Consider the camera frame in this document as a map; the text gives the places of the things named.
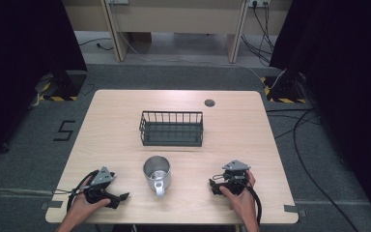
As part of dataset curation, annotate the stand base with hazard tape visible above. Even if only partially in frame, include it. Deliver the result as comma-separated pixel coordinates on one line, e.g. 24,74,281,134
37,70,89,102
260,72,307,104

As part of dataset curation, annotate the beige wooden desk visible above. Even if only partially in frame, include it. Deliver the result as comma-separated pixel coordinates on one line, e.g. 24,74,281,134
61,0,294,65

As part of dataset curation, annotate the grey tape strip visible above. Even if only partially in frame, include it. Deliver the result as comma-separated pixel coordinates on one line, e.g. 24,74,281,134
283,204,307,218
40,199,65,211

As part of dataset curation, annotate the metal mug with handle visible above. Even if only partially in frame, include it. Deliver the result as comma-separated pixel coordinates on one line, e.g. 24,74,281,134
142,155,172,199

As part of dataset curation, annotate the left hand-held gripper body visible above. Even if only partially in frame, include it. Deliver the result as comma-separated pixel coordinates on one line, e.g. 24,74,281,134
84,165,120,205

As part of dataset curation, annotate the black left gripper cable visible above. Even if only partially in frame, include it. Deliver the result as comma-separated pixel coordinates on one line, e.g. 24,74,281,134
66,169,100,214

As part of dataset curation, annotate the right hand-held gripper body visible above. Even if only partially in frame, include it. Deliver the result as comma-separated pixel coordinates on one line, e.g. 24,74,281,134
220,159,252,196

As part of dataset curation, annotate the person's left hand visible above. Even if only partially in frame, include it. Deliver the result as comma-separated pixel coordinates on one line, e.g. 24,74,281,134
68,175,112,224

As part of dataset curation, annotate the long black floor cable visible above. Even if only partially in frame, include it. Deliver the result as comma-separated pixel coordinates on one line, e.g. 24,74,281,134
265,107,361,232

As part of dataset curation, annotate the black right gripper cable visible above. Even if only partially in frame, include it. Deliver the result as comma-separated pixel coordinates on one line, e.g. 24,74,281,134
237,179,264,227

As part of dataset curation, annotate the person's right hand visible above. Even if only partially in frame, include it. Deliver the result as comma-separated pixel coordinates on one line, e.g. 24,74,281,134
218,169,260,224

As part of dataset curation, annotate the short black floor cable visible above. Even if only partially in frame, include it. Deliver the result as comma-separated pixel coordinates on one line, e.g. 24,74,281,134
77,37,115,52

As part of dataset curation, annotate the dark curtain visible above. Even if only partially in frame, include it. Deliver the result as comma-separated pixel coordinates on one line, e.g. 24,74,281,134
269,0,371,223
0,0,89,166

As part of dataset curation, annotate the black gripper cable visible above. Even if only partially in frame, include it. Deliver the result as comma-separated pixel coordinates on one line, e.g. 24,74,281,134
237,179,264,227
66,169,100,214

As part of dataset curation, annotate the bundle of black cables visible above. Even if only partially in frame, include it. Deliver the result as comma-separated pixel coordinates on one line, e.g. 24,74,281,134
240,2,276,67

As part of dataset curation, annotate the black wire basket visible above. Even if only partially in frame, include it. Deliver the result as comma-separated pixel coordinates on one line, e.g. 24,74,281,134
138,110,205,148

